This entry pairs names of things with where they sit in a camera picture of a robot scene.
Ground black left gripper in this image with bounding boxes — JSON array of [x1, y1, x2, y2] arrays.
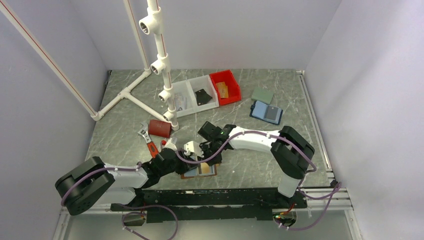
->
[[159, 147, 201, 177]]

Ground gold card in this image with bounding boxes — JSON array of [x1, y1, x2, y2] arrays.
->
[[199, 162, 215, 176]]

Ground brown leather card holder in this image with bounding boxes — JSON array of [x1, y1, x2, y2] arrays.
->
[[180, 164, 218, 180]]

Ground black card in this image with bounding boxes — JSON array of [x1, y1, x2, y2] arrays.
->
[[194, 89, 213, 106]]

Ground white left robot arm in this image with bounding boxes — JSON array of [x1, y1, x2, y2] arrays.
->
[[54, 148, 195, 216]]

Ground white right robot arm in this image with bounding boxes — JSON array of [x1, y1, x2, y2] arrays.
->
[[198, 121, 317, 208]]

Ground dark red card holder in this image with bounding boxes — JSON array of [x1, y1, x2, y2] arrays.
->
[[147, 119, 172, 139]]

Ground orange card in bin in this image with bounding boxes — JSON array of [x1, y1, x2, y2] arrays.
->
[[216, 82, 229, 99]]

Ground blue card holder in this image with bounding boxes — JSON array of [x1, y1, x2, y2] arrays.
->
[[249, 100, 283, 126]]

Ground grey card in blue holder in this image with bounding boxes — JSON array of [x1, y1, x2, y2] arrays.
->
[[264, 105, 280, 122]]

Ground green card holder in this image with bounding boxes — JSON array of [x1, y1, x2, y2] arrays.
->
[[251, 87, 274, 105]]

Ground clear left plastic bin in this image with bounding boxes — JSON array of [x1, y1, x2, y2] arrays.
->
[[172, 80, 195, 118]]

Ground clear plastic bin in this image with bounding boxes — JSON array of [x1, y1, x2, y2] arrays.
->
[[172, 80, 195, 118], [187, 75, 219, 113]]

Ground red plastic bin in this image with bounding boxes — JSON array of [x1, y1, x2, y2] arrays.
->
[[209, 69, 242, 107]]

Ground clear middle plastic bin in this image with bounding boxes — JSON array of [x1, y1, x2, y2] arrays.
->
[[187, 75, 219, 113]]

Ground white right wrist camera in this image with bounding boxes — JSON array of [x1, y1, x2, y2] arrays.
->
[[183, 141, 204, 161]]

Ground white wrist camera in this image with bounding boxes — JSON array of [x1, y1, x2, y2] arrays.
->
[[160, 137, 178, 151], [183, 141, 204, 161]]

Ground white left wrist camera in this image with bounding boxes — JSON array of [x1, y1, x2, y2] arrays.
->
[[160, 137, 178, 151]]

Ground adjustable wrench red handle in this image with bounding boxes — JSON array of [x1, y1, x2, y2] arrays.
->
[[137, 121, 159, 158]]

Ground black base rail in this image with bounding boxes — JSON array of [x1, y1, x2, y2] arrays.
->
[[110, 187, 308, 221]]

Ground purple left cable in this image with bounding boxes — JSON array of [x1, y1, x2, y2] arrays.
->
[[60, 161, 179, 240]]

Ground purple cable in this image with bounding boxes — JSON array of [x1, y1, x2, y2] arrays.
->
[[60, 161, 179, 240], [175, 130, 343, 232]]

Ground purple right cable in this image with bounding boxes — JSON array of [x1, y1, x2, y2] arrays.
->
[[175, 130, 343, 232]]

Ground white pvc pipe frame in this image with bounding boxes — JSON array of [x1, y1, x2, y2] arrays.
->
[[0, 0, 179, 131]]

